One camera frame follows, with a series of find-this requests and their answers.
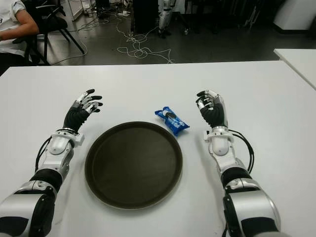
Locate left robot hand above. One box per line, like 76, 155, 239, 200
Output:
63, 88, 103, 133

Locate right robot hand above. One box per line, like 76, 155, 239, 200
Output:
196, 90, 229, 129

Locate blue Oreo packet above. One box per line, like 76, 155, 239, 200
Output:
155, 106, 190, 136

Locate round dark brown tray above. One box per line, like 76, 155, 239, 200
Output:
84, 121, 184, 207

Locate black chair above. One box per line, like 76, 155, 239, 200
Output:
12, 0, 86, 65

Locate white side table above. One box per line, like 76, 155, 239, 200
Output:
273, 48, 316, 90

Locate seated person white shirt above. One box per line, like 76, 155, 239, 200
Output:
0, 0, 40, 76

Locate white board panel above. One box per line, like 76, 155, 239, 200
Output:
60, 0, 83, 22

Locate black cabinet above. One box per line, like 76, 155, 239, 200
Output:
133, 0, 160, 34

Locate white curved machine housing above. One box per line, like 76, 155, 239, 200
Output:
273, 0, 316, 32

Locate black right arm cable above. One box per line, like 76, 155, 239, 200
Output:
228, 128, 255, 173

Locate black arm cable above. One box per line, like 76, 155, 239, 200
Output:
228, 128, 255, 173
35, 137, 54, 173

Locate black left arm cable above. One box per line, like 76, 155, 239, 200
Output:
35, 137, 54, 173

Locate tangled white floor cable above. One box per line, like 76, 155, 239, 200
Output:
116, 14, 175, 64

